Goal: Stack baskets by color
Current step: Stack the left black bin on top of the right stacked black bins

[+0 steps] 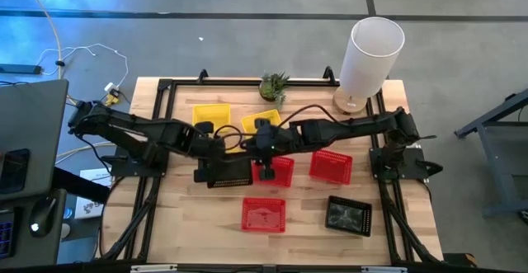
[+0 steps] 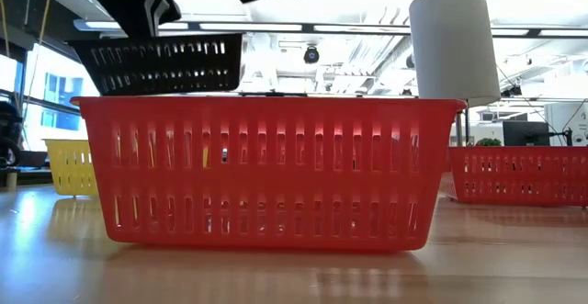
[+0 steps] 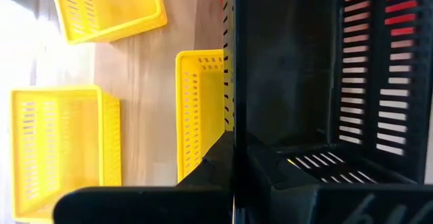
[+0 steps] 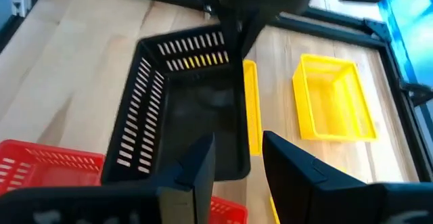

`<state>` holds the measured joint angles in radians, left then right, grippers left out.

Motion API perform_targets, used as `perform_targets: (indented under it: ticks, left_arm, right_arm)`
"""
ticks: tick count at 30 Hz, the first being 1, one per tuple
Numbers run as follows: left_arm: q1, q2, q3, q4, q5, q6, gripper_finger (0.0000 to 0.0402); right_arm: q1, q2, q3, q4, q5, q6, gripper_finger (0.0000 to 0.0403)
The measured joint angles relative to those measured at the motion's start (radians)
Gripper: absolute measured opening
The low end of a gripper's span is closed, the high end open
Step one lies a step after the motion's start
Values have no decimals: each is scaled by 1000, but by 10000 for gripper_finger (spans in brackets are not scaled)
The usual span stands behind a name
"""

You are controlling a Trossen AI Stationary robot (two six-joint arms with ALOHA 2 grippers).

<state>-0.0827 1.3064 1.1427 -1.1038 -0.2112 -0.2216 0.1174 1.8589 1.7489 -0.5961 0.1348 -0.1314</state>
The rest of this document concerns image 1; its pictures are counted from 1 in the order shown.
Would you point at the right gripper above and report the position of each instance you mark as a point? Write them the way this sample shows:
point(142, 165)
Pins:
point(272, 141)

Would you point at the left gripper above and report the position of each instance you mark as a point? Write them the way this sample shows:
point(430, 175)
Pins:
point(208, 145)

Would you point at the red plastic basket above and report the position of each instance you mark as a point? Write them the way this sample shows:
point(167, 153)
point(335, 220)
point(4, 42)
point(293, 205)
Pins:
point(264, 215)
point(284, 174)
point(330, 168)

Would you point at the black plastic basket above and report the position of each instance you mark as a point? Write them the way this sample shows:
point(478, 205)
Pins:
point(235, 172)
point(348, 216)

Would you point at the yellow plastic basket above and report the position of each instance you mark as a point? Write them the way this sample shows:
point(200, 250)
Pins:
point(210, 114)
point(275, 120)

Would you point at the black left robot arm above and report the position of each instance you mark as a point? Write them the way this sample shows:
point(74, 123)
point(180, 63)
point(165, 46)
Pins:
point(123, 126)

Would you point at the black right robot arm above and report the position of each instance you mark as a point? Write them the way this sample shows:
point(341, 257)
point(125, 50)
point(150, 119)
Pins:
point(363, 126)

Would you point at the succulent in black pot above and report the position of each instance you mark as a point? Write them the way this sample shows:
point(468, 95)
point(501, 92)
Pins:
point(272, 87)

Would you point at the yellow connector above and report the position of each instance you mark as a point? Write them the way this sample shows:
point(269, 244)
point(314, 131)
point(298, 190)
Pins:
point(111, 99)

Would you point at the white cardboard box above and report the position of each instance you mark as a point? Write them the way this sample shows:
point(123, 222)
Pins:
point(88, 209)

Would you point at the white plug adapter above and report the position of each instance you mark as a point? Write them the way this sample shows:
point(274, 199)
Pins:
point(111, 87)

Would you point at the white lamp with wooden base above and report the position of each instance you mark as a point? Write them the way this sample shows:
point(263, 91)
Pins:
point(371, 54)

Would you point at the black computer mouse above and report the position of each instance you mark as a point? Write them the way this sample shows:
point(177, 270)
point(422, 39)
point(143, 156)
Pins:
point(41, 217)

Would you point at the black phone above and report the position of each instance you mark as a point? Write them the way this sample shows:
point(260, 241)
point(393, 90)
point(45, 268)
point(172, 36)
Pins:
point(14, 170)

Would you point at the black power strip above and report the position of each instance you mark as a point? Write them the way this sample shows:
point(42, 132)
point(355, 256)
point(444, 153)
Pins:
point(20, 69)

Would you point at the black keyboard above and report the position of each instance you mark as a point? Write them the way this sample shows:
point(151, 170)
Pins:
point(5, 233)

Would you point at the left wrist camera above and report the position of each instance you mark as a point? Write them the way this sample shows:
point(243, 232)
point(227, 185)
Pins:
point(204, 127)

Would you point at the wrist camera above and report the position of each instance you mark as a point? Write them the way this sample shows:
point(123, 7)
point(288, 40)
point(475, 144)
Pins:
point(262, 123)
point(204, 127)

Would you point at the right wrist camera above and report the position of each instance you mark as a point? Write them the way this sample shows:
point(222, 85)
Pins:
point(262, 123)

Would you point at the black aluminium table frame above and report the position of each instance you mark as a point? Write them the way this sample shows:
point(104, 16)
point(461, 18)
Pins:
point(231, 82)

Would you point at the table frame clamp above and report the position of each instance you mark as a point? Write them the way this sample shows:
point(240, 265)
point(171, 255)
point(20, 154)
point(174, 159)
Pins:
point(202, 75)
point(328, 73)

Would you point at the silver bracket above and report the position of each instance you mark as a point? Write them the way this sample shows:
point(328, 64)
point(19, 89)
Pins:
point(152, 269)
point(383, 269)

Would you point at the grey metal table frame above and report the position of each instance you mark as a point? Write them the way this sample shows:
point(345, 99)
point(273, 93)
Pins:
point(491, 170)

